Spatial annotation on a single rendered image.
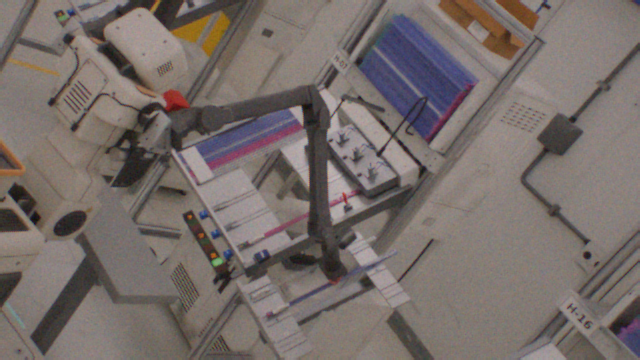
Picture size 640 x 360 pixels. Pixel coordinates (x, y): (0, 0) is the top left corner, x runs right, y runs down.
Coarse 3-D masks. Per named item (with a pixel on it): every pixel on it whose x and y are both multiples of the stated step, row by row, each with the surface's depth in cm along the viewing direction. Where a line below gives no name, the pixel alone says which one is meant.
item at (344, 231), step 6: (324, 228) 282; (336, 228) 290; (342, 228) 289; (348, 228) 290; (324, 234) 282; (330, 234) 284; (336, 234) 286; (342, 234) 289; (348, 234) 289; (354, 234) 290; (318, 240) 289; (324, 240) 283; (330, 240) 284; (342, 240) 288; (348, 240) 289; (354, 240) 291; (348, 246) 290
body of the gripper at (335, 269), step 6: (318, 258) 297; (324, 264) 292; (330, 264) 289; (336, 264) 290; (342, 264) 294; (324, 270) 293; (330, 270) 292; (336, 270) 292; (342, 270) 292; (330, 276) 291; (336, 276) 291
